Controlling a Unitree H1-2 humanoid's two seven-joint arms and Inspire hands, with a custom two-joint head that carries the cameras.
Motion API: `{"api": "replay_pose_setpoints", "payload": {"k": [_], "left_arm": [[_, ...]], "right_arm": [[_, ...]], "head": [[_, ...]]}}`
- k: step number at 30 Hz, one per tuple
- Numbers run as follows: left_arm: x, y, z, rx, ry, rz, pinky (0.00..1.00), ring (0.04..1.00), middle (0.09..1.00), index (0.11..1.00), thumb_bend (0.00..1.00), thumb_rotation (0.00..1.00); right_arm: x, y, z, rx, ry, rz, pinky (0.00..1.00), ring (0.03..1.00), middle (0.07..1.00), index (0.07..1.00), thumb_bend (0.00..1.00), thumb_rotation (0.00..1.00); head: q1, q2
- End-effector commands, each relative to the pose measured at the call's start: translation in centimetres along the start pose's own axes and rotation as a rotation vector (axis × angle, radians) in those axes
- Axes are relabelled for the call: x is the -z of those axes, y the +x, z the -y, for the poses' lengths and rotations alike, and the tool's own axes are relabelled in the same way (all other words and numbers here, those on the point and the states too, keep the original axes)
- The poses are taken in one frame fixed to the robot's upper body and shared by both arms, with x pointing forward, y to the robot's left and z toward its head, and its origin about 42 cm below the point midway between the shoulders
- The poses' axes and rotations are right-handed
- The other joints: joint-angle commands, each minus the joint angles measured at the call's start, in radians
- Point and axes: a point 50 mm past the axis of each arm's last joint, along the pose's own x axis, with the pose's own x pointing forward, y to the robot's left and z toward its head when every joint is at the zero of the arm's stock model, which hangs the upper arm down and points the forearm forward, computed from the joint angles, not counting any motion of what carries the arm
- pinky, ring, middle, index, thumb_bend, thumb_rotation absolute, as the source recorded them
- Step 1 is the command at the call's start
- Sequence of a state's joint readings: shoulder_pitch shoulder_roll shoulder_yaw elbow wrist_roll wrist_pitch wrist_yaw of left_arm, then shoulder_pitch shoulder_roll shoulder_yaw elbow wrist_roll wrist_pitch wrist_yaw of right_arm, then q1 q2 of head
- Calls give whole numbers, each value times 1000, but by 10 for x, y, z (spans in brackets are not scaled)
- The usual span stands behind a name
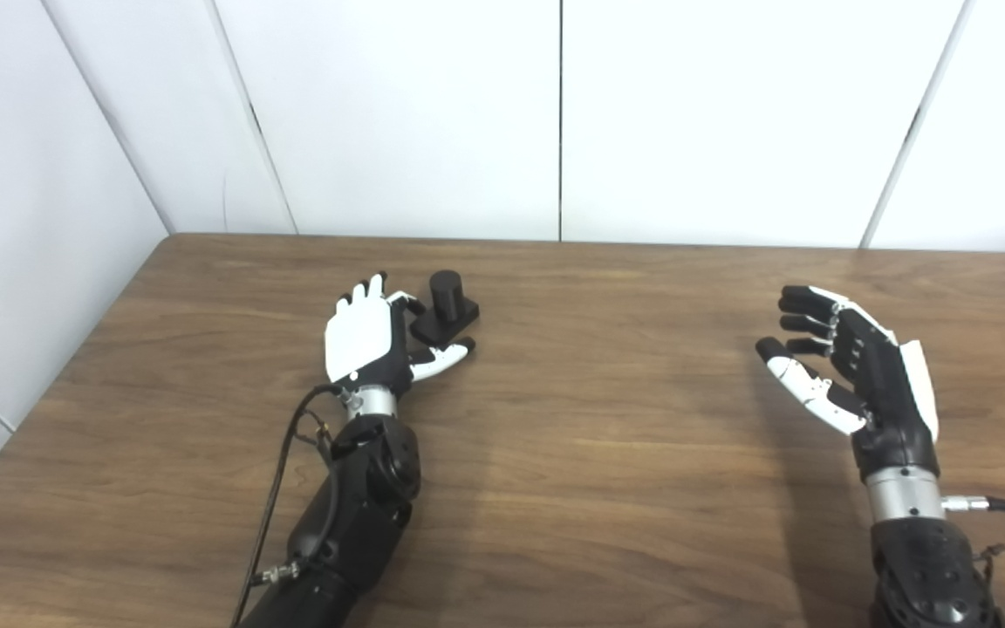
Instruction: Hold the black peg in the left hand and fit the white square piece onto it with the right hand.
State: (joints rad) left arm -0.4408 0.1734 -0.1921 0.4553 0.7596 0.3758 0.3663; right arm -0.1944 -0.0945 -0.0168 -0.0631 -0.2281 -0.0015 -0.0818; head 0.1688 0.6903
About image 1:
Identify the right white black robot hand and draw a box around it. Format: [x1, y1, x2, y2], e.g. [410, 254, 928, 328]
[755, 284, 941, 481]

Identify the thin arm wire bundle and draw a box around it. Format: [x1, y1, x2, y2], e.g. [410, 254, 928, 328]
[293, 410, 334, 465]
[974, 543, 1005, 596]

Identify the thin right arm wire bundle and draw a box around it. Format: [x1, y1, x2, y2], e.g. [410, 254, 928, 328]
[974, 543, 1005, 596]

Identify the black peg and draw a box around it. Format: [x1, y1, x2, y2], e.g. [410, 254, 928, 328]
[409, 270, 481, 347]

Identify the thick black right wrist cable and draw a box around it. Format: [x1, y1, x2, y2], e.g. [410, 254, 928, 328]
[941, 495, 1005, 543]

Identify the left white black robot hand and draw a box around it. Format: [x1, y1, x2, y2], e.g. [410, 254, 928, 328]
[325, 272, 477, 396]

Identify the thin left arm wire bundle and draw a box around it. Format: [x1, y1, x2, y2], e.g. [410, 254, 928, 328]
[293, 410, 334, 465]

